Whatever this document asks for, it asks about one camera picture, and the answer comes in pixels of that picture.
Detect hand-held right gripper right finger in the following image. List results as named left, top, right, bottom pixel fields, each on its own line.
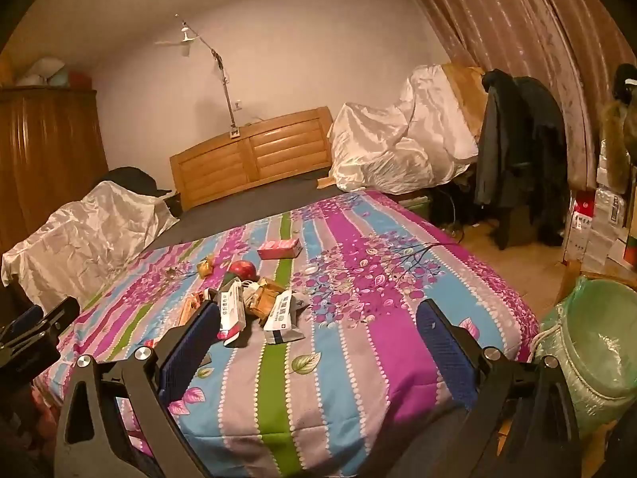
left=416, top=300, right=580, bottom=478

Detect fur collar coat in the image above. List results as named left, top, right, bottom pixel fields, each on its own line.
left=597, top=100, right=637, bottom=195

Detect bin with green bag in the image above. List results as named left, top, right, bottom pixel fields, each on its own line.
left=530, top=276, right=637, bottom=439

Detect red and white box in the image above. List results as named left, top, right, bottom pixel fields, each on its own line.
left=565, top=192, right=598, bottom=262

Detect orange box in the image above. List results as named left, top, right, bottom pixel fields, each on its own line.
left=179, top=293, right=205, bottom=325

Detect tangled black cables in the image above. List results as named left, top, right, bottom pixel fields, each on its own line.
left=435, top=192, right=471, bottom=242

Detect floral striped bedsheet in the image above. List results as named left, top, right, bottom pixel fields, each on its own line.
left=32, top=190, right=541, bottom=478

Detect pink brown curtain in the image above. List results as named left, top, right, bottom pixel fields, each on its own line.
left=405, top=0, right=628, bottom=190

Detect wooden wardrobe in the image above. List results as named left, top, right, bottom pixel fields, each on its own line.
left=0, top=87, right=109, bottom=255

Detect black jacket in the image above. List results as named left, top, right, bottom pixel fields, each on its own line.
left=498, top=76, right=568, bottom=251

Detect stack of white boxes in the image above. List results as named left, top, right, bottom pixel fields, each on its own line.
left=594, top=137, right=629, bottom=230

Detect white plastic bag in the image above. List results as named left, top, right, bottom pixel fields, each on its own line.
left=15, top=57, right=68, bottom=88

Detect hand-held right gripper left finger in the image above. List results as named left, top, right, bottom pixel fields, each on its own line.
left=54, top=300, right=222, bottom=478

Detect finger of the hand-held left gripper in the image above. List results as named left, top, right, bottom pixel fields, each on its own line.
left=0, top=296, right=81, bottom=365
left=0, top=304, right=48, bottom=345

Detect dark grey coat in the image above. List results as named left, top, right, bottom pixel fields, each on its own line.
left=474, top=69, right=518, bottom=210

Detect white medicine box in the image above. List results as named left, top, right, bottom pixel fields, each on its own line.
left=217, top=281, right=248, bottom=347
left=262, top=293, right=301, bottom=345

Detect wooden headboard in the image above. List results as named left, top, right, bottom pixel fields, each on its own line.
left=169, top=106, right=333, bottom=211

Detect dark grey mattress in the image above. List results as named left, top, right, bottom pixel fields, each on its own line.
left=144, top=172, right=369, bottom=250

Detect black cloth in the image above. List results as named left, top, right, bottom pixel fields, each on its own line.
left=107, top=167, right=172, bottom=197

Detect wooden chair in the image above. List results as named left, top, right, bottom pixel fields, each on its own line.
left=557, top=259, right=598, bottom=304

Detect pink tissue pack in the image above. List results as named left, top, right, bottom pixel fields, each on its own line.
left=257, top=238, right=301, bottom=261

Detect red apple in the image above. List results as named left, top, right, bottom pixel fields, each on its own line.
left=228, top=260, right=258, bottom=281

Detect black hat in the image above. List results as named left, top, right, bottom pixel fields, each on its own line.
left=613, top=62, right=637, bottom=105

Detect white satin cover cloth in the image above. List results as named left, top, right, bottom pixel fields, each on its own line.
left=328, top=64, right=481, bottom=195
left=1, top=180, right=180, bottom=312

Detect white ceiling fan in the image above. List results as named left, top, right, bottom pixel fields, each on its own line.
left=153, top=14, right=205, bottom=58

